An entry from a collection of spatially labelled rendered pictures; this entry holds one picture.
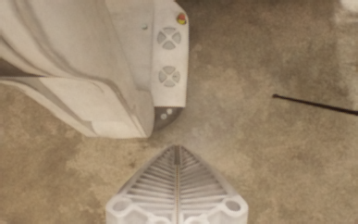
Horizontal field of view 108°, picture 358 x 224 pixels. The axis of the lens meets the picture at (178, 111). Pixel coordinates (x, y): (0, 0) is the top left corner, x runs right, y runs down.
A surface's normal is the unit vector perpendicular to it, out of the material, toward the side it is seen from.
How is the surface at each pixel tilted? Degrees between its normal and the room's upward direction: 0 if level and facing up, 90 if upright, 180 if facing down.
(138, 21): 0
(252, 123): 0
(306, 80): 0
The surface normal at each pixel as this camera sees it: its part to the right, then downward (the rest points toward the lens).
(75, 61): 0.96, 0.27
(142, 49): 0.02, -0.07
